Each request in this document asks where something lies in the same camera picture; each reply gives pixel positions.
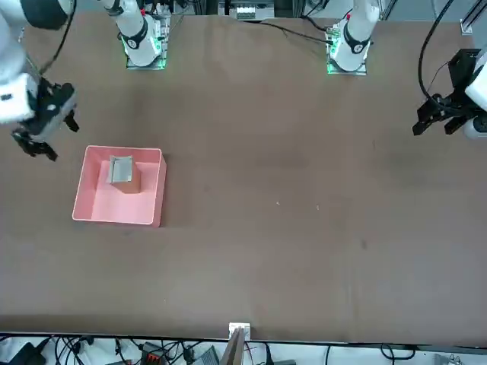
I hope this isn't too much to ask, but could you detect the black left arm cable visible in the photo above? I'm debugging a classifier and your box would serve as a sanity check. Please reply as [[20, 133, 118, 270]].
[[417, 0, 457, 100]]

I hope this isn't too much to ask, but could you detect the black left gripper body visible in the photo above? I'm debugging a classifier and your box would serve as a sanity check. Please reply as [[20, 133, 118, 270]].
[[447, 48, 483, 94]]

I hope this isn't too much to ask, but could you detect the kraft paper carton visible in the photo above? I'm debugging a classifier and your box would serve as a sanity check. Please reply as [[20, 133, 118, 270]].
[[108, 154, 138, 187]]

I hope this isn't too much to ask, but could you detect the black cable across table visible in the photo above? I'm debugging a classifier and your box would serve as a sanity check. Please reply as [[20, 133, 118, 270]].
[[258, 20, 333, 43]]

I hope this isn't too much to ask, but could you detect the aluminium profile rail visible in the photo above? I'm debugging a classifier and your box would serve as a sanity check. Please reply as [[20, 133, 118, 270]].
[[459, 0, 487, 36]]

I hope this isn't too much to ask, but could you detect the upright post at table edge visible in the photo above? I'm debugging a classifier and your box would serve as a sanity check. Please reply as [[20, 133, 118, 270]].
[[220, 326, 247, 365]]

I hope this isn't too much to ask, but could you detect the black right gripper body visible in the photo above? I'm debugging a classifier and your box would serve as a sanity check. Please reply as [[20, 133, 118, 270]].
[[14, 78, 78, 141]]

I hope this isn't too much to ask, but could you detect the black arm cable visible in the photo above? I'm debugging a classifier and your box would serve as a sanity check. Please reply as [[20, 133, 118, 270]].
[[417, 0, 457, 100], [36, 0, 78, 77]]

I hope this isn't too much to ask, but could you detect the white post bracket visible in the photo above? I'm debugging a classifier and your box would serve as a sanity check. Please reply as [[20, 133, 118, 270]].
[[228, 322, 253, 339]]

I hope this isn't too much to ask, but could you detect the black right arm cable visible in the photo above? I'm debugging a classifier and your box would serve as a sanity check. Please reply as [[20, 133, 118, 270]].
[[36, 0, 78, 77]]

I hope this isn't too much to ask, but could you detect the black power adapter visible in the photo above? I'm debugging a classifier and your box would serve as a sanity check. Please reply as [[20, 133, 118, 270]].
[[7, 341, 47, 365]]

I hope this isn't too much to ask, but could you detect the black box with red label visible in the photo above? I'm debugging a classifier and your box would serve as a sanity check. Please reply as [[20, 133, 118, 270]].
[[139, 341, 169, 364]]

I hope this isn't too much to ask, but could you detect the pink plastic tray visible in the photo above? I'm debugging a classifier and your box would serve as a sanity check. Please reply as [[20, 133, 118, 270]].
[[71, 144, 168, 229]]

